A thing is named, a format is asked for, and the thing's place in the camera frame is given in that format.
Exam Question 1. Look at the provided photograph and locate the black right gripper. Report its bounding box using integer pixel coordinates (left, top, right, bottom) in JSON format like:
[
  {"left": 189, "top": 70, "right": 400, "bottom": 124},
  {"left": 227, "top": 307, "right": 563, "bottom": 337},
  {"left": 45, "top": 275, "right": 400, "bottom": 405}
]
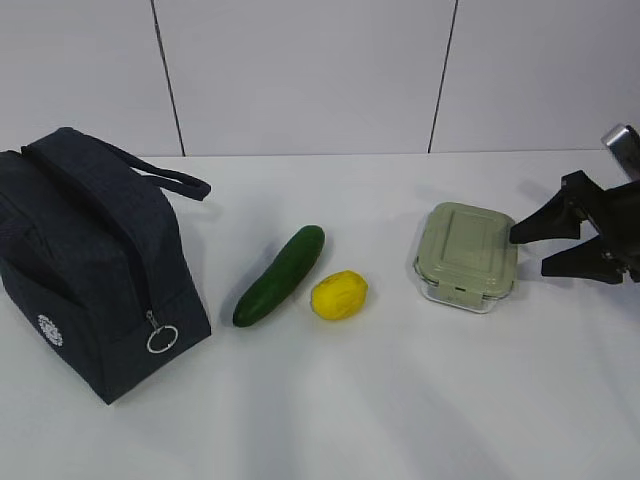
[{"left": 509, "top": 170, "right": 639, "bottom": 285}]

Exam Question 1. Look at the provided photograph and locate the glass container with green lid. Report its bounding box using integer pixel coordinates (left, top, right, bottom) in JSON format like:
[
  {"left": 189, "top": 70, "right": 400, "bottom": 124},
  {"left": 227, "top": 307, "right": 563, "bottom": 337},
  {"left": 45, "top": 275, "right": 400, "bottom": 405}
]
[{"left": 413, "top": 202, "right": 518, "bottom": 314}]

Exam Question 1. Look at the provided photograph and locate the green cucumber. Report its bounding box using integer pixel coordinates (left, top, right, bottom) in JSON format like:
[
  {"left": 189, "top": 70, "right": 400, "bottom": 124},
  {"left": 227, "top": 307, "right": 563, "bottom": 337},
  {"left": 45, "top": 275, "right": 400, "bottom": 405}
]
[{"left": 232, "top": 225, "right": 326, "bottom": 328}]

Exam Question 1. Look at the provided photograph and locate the dark navy lunch bag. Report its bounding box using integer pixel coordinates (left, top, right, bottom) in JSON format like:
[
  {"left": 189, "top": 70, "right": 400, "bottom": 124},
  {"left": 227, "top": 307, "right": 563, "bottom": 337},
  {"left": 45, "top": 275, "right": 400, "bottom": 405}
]
[{"left": 1, "top": 127, "right": 211, "bottom": 404}]

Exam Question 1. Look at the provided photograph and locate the yellow lemon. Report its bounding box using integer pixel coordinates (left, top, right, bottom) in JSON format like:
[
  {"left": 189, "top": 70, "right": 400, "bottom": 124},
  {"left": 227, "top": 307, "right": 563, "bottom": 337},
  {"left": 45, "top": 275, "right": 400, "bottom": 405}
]
[{"left": 311, "top": 270, "right": 369, "bottom": 321}]

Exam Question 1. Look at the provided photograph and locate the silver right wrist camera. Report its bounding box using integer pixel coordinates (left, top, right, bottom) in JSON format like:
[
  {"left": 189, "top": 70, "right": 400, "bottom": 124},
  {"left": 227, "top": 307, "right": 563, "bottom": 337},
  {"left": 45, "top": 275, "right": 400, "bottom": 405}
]
[{"left": 601, "top": 123, "right": 639, "bottom": 181}]

